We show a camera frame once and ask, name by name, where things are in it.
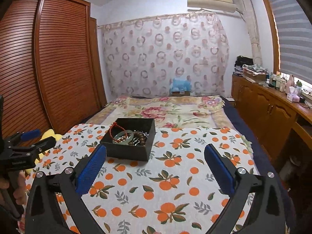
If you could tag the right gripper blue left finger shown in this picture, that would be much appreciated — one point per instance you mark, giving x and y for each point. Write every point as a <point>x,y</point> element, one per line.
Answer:
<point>73,183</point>

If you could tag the beige wrapped pipe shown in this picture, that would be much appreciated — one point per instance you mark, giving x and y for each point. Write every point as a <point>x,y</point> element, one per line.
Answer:
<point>252,28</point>

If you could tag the yellow plush toy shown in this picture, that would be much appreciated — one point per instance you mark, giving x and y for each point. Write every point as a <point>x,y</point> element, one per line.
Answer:
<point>34,160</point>

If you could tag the pink tissue box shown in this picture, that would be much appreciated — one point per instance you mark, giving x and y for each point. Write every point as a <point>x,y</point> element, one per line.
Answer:
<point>292,95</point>

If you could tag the black jewelry box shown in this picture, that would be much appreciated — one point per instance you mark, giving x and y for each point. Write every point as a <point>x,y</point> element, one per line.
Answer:
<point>139,148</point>

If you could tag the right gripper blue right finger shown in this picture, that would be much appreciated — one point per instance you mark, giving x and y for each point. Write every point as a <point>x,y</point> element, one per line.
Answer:
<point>237,183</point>

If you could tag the brown louvered wardrobe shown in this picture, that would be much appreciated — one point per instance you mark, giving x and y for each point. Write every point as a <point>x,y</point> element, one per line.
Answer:
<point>50,71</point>

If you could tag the floral bed blanket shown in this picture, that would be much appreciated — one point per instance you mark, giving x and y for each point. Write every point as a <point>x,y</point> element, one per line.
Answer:
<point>167,112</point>

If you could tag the bottles on sideboard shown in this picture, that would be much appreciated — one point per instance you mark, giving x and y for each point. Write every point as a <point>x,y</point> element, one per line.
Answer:
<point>285,84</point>

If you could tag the blue tissue box cover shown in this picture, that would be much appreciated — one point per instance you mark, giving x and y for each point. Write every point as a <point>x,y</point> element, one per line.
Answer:
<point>180,87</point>

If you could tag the circle pattern curtain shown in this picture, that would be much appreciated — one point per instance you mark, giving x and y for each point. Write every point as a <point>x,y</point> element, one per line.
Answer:
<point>143,56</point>

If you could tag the pile of folded clothes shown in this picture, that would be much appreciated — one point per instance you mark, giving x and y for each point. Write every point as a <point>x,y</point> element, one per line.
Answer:
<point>244,67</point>

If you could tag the striped window blind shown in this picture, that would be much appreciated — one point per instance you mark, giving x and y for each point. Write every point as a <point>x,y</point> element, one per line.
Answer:
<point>294,38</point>

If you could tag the wooden sideboard cabinet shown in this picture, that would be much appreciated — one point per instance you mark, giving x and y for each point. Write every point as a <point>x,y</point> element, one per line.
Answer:
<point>283,128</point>

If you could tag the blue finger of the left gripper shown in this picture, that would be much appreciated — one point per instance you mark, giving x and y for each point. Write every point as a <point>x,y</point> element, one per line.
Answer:
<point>32,150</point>
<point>23,136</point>

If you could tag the orange print cloth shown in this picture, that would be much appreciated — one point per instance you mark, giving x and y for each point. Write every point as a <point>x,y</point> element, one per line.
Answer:
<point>174,191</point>

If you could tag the green jade bangle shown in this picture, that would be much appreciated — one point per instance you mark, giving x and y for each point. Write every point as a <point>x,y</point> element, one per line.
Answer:
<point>124,137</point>

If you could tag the white air conditioner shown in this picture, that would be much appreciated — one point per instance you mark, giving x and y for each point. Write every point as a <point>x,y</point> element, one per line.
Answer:
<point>221,5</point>

